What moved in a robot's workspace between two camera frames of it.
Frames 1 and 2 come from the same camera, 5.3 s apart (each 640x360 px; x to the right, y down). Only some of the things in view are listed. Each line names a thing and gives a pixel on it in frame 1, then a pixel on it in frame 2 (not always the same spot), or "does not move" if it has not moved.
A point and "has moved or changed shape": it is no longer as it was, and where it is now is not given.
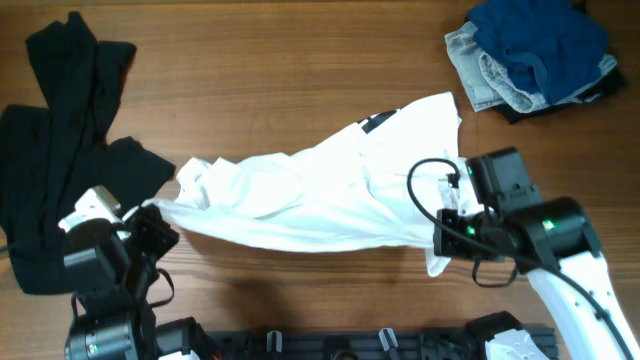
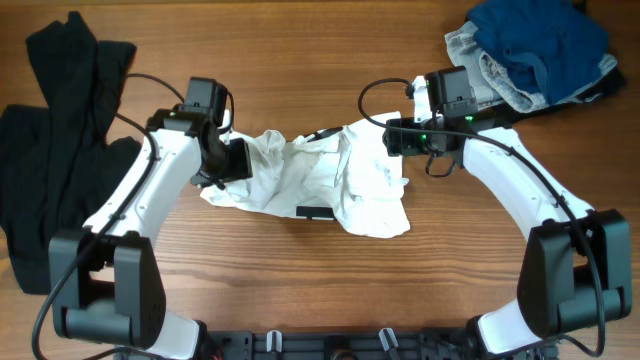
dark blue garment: [550, 49] does not move
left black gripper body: [153, 237] → [233, 160]
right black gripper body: [447, 233] → [395, 137]
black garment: [49, 155] does not move
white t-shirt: [378, 186] has moved or changed shape
